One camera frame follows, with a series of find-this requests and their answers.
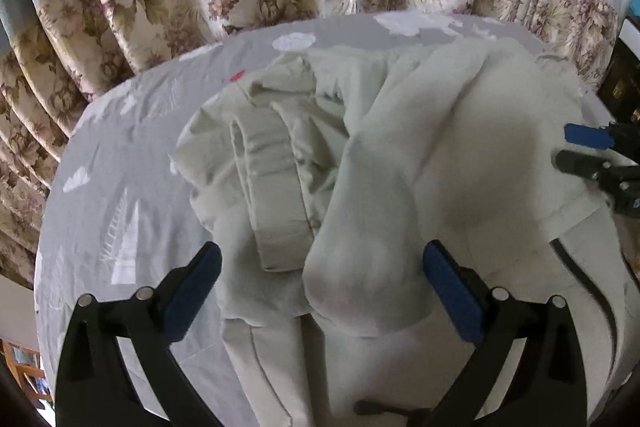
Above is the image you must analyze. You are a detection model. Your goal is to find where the beige hooded jacket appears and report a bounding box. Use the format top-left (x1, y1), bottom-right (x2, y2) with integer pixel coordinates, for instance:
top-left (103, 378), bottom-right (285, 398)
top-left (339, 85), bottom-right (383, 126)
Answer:
top-left (174, 38), bottom-right (638, 426)

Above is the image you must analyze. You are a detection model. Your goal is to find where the dark wooden cabinet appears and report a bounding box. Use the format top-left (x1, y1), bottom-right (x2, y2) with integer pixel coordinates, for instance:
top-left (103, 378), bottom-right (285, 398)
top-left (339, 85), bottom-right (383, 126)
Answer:
top-left (598, 39), bottom-right (640, 124)

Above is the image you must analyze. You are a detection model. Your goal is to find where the wooden chair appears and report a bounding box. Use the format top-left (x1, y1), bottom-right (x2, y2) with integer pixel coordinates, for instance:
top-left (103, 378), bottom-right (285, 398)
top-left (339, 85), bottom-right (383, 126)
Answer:
top-left (1, 339), bottom-right (53, 409)

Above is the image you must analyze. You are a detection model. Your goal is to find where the grey animal print bedsheet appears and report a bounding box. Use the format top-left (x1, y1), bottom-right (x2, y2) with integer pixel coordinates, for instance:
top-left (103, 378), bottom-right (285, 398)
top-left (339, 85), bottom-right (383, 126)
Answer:
top-left (32, 10), bottom-right (616, 427)

